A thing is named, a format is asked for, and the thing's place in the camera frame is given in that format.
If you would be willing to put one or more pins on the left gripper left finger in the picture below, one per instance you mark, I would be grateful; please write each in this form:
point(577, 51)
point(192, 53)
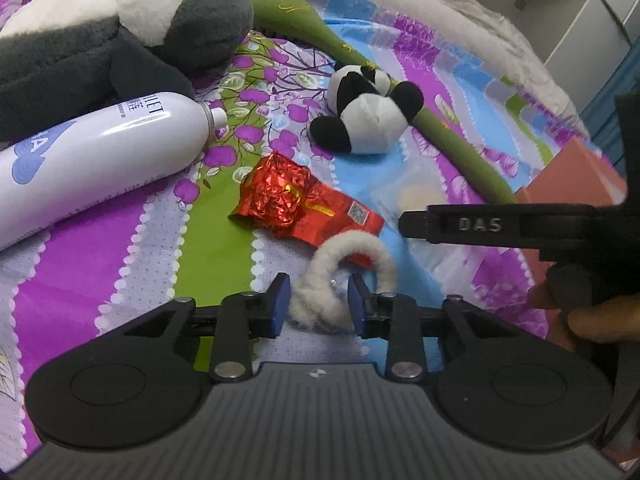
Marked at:
point(241, 318)

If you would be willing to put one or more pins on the small panda plush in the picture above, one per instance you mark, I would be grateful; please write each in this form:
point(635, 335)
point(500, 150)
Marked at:
point(368, 112)

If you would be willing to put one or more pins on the green massage stick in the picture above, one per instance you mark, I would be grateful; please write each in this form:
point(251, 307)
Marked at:
point(297, 20)

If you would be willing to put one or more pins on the white spray bottle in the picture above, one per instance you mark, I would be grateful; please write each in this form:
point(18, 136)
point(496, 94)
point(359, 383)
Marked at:
point(78, 164)

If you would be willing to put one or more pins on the person's right hand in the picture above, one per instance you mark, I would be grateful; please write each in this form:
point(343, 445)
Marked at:
point(615, 319)

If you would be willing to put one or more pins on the clear bag with puffs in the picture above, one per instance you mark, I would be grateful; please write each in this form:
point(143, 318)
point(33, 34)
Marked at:
point(413, 189)

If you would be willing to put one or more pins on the grey wardrobe cabinet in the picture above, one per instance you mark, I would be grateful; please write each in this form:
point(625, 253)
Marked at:
point(581, 42)

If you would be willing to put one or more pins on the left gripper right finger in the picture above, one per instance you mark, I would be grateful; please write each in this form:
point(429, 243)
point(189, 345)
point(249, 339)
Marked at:
point(395, 318)

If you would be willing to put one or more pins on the striped floral bed sheet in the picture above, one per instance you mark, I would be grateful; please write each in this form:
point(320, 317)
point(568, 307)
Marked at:
point(124, 257)

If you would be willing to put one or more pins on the grey duvet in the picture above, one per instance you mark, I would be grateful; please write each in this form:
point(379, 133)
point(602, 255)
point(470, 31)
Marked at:
point(496, 41)

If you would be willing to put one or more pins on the grey white penguin plush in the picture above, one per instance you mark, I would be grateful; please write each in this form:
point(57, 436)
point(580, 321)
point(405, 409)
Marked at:
point(61, 59)

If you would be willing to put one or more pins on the blue curtain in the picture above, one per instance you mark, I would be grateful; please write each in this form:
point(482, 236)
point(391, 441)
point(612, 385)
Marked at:
point(600, 115)

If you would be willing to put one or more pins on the orange cardboard box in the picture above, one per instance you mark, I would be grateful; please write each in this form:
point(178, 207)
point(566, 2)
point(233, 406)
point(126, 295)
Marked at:
point(576, 181)

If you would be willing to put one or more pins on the red foil wrapper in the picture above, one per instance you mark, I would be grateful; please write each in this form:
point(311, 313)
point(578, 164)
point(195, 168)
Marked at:
point(287, 200)

